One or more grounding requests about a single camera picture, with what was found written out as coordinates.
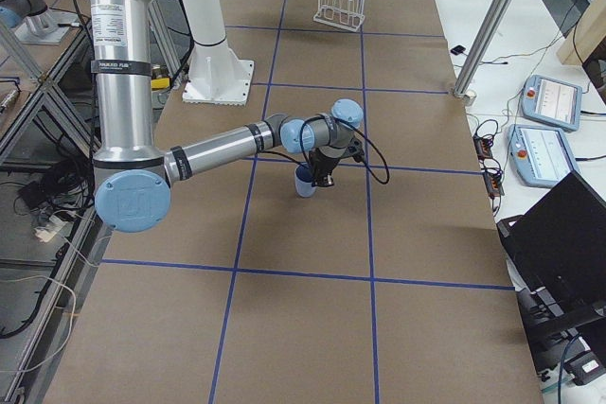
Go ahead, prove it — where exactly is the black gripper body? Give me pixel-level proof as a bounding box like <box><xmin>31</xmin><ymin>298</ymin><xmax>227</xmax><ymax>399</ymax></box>
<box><xmin>310</xmin><ymin>149</ymin><xmax>341</xmax><ymax>180</ymax></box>

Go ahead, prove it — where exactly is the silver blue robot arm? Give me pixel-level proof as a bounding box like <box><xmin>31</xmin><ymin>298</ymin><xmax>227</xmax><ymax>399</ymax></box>
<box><xmin>89</xmin><ymin>0</ymin><xmax>364</xmax><ymax>233</ymax></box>

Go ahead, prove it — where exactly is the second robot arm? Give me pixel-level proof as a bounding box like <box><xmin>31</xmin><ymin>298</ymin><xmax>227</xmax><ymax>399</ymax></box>
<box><xmin>1</xmin><ymin>0</ymin><xmax>80</xmax><ymax>45</ymax></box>

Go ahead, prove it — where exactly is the black orange connector box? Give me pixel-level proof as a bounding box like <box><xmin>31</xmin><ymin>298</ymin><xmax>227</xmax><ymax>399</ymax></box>
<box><xmin>472</xmin><ymin>133</ymin><xmax>504</xmax><ymax>200</ymax></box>

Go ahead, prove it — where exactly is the small black sensor puck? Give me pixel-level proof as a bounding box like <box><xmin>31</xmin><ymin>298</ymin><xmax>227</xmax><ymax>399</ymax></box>
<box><xmin>450</xmin><ymin>45</ymin><xmax>466</xmax><ymax>56</ymax></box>

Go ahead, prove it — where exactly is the lower teach pendant tablet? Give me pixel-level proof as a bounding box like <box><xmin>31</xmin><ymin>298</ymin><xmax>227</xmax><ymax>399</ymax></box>
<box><xmin>508</xmin><ymin>124</ymin><xmax>579</xmax><ymax>188</ymax></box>

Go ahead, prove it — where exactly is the teach pendant tablet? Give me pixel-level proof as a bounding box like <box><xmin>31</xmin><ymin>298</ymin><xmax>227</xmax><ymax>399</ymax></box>
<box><xmin>508</xmin><ymin>124</ymin><xmax>579</xmax><ymax>188</ymax></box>
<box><xmin>520</xmin><ymin>75</ymin><xmax>583</xmax><ymax>132</ymax></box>

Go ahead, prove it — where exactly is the black laptop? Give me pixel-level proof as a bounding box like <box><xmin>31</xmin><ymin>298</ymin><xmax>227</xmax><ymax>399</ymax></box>
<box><xmin>497</xmin><ymin>170</ymin><xmax>605</xmax><ymax>314</ymax></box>

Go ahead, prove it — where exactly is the upper teach pendant tablet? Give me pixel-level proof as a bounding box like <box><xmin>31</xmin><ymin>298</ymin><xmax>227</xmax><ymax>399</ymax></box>
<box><xmin>520</xmin><ymin>75</ymin><xmax>583</xmax><ymax>132</ymax></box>

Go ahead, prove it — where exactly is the white power strip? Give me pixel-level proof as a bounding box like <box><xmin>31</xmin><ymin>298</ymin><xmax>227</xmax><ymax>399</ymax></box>
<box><xmin>34</xmin><ymin>215</ymin><xmax>74</xmax><ymax>243</ymax></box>

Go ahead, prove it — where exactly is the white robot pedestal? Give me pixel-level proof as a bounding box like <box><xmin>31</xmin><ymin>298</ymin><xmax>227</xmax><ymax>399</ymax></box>
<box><xmin>182</xmin><ymin>0</ymin><xmax>255</xmax><ymax>105</ymax></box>

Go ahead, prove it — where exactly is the white wire cup holder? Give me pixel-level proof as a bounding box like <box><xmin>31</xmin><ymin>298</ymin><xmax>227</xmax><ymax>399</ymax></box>
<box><xmin>313</xmin><ymin>0</ymin><xmax>365</xmax><ymax>32</ymax></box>

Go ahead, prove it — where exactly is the aluminium frame post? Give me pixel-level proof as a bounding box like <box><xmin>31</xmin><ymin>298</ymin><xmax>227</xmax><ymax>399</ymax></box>
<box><xmin>453</xmin><ymin>0</ymin><xmax>511</xmax><ymax>106</ymax></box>

